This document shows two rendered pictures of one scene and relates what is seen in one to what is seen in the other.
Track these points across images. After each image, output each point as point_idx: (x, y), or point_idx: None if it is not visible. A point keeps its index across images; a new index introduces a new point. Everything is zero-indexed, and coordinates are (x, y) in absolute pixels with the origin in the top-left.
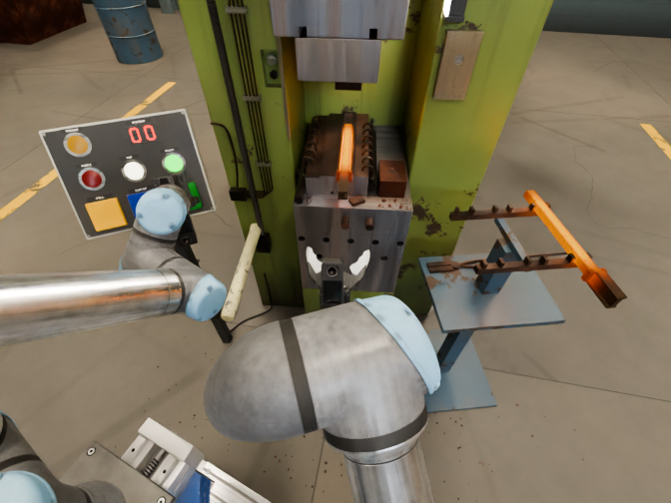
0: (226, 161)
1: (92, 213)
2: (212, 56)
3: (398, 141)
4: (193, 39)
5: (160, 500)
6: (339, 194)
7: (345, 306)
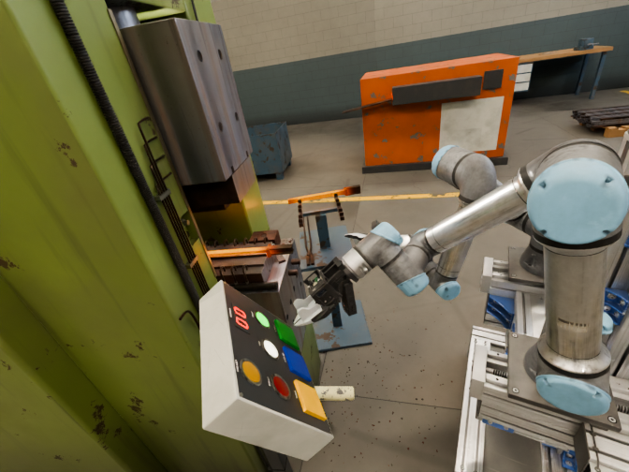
0: (197, 349)
1: (312, 408)
2: (158, 250)
3: (211, 245)
4: (142, 246)
5: (514, 335)
6: (288, 252)
7: (447, 154)
